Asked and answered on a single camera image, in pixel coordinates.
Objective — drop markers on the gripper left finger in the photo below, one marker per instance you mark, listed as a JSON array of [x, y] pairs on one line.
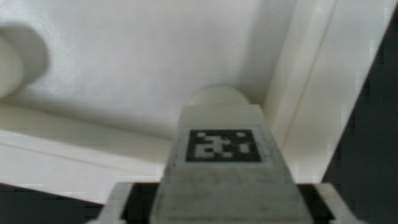
[[110, 214]]

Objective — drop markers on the white leg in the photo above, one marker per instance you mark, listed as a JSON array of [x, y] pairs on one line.
[[226, 184]]

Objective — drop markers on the white u-shaped fence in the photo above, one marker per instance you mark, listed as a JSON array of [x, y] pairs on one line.
[[341, 40]]

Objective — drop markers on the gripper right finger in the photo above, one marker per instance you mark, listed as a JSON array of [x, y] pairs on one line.
[[336, 205]]

